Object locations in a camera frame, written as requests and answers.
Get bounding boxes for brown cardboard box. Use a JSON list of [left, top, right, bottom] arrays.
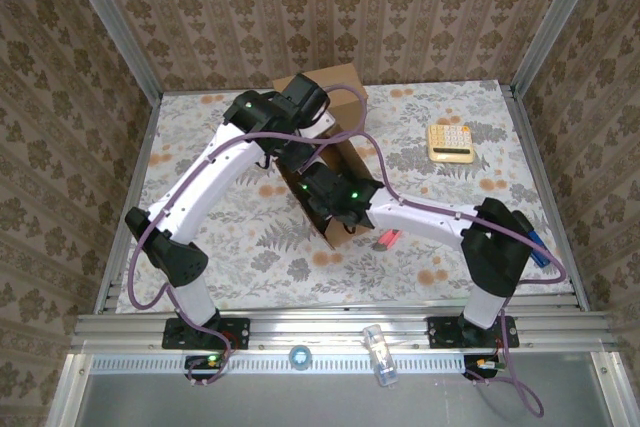
[[277, 139, 384, 251], [272, 62, 369, 143]]

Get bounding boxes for pink utility knife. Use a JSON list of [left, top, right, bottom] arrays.
[[373, 229, 402, 254]]

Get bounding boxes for floral table cover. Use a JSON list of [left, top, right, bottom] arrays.
[[115, 79, 574, 313]]

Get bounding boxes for cream calculator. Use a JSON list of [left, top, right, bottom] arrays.
[[424, 124, 476, 164]]

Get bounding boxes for clear plastic bottle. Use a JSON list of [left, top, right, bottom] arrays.
[[362, 325, 400, 388]]

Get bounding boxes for round white blue cap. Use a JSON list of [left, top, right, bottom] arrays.
[[288, 345, 313, 372]]

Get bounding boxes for blue and black tool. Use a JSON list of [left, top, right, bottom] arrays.
[[514, 211, 554, 268]]

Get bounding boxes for aluminium mounting rail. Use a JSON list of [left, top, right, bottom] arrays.
[[69, 304, 619, 354]]

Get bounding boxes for aluminium table side rail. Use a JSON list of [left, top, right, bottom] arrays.
[[499, 81, 591, 311], [94, 91, 164, 316]]

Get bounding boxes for slotted grey cable duct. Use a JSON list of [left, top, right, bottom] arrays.
[[89, 351, 484, 376]]

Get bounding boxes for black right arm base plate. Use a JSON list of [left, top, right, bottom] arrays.
[[427, 316, 521, 348]]

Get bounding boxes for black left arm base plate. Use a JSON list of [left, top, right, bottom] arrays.
[[162, 317, 251, 351]]

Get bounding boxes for aluminium frame post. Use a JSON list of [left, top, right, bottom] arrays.
[[509, 0, 609, 98], [55, 0, 165, 101]]

